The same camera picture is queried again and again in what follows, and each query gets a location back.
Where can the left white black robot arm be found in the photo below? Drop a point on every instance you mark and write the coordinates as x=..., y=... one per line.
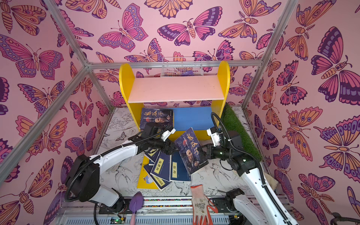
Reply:
x=84, y=180

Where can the green artificial grass mat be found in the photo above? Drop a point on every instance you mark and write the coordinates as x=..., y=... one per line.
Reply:
x=234, y=119

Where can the navy book yellow label front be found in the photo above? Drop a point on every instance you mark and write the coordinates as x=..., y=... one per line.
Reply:
x=178, y=171

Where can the white wire basket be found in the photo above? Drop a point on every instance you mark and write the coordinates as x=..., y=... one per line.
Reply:
x=175, y=66

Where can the yellow pink blue bookshelf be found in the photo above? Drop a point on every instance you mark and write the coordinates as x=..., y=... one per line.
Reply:
x=137, y=91

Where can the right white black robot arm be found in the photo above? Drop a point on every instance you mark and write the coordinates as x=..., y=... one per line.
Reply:
x=270, y=211

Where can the navy book yellow label middle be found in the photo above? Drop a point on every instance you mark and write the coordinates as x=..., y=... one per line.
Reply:
x=161, y=168

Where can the thick navy book yellow spine label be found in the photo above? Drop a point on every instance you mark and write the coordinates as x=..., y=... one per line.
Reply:
x=159, y=182

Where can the red white work glove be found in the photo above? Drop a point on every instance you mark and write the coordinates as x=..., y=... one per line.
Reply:
x=201, y=205

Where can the purple garden trowel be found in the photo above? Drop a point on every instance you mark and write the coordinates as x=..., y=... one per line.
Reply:
x=135, y=204

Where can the green circuit board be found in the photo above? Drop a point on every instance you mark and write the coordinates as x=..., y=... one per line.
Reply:
x=117, y=220

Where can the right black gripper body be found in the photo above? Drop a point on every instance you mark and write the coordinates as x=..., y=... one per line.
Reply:
x=209, y=152

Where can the beige cloth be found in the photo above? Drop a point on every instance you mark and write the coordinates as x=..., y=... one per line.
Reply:
x=271, y=181

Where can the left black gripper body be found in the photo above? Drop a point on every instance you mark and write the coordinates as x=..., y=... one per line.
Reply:
x=158, y=144

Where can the navy book yellow label back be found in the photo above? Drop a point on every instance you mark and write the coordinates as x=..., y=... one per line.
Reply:
x=152, y=154

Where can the dark old man cover book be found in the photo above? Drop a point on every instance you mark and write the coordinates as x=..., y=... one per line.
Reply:
x=164, y=117

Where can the purple object in basket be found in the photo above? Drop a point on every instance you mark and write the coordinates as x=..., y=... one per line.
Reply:
x=188, y=73

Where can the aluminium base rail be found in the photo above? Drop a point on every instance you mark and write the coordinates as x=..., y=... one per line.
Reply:
x=155, y=211

